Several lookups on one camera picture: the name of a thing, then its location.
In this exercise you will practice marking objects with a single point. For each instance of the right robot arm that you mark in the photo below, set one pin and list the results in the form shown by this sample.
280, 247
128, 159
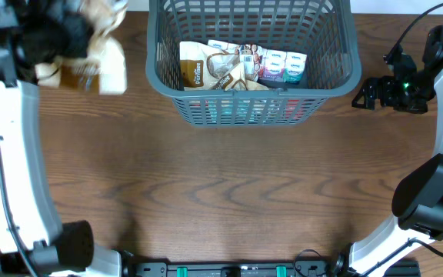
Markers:
417, 204

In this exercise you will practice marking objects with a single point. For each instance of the mint green wipes packet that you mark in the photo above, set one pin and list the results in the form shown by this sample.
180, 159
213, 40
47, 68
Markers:
226, 111

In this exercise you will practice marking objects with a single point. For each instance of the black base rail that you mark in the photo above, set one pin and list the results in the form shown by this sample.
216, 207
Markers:
316, 267

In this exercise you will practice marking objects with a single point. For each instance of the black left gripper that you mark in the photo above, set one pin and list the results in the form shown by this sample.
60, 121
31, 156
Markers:
74, 27

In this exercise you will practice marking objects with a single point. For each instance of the dried mushroom bag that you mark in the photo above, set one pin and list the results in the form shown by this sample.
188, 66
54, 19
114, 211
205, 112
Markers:
232, 77
198, 63
102, 69

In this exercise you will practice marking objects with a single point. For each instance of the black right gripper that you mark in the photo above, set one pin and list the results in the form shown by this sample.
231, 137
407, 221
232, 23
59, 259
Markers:
386, 83

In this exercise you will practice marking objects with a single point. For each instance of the grey plastic laundry basket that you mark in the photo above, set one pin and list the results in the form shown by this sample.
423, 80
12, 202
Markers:
323, 30

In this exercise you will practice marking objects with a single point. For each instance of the Kleenex tissue multipack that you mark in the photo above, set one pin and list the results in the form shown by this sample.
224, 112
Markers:
266, 65

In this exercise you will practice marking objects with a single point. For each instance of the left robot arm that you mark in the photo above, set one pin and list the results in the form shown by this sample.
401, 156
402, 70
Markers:
34, 241

